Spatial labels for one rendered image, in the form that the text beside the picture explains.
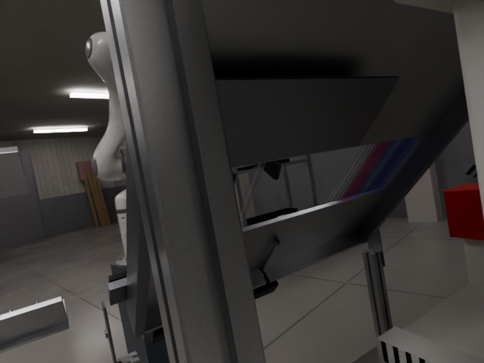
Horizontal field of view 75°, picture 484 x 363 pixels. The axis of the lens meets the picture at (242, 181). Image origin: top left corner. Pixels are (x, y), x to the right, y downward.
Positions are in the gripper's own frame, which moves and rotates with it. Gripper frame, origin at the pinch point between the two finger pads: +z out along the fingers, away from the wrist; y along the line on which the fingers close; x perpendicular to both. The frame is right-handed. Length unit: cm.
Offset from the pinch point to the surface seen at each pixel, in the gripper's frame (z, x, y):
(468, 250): 16, 36, 83
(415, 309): 4, 115, 133
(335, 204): -0.5, 14.1, 26.8
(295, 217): -0.5, 14.1, 14.2
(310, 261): -0.6, 33.0, 25.6
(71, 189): -844, 575, 3
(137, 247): 5.1, 4.3, -21.0
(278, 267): -2.2, 32.7, 15.7
